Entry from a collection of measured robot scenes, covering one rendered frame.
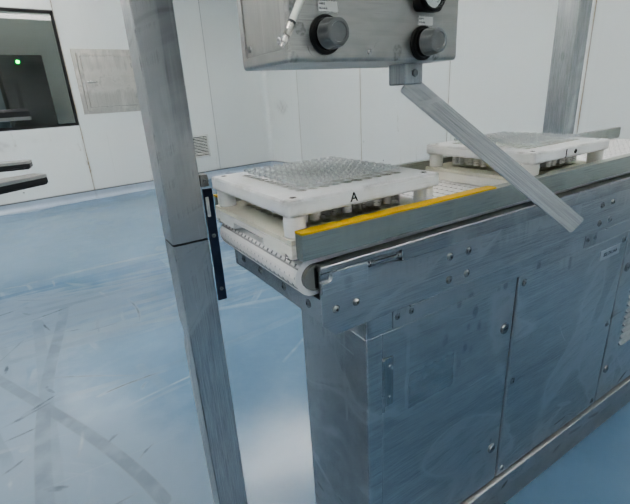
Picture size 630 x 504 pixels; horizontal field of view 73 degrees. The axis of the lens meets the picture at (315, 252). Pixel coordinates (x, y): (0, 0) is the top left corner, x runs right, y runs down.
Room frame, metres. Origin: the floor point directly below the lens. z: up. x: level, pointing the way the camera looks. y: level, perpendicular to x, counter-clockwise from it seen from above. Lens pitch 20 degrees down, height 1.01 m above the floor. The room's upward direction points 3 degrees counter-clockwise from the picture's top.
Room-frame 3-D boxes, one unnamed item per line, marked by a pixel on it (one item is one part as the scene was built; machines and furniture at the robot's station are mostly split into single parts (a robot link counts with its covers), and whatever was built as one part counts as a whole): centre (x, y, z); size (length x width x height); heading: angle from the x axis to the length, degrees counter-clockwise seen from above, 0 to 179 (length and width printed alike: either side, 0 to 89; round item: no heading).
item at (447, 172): (0.88, -0.42, 0.85); 0.24 x 0.24 x 0.02; 31
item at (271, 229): (0.63, -0.01, 0.85); 0.24 x 0.24 x 0.02; 32
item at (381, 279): (0.92, -0.49, 0.77); 1.30 x 0.29 x 0.10; 121
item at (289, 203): (0.63, -0.01, 0.90); 0.25 x 0.24 x 0.02; 32
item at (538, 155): (0.88, -0.42, 0.89); 0.25 x 0.24 x 0.02; 31
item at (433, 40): (0.49, -0.13, 1.06); 0.03 x 0.03 x 0.04; 31
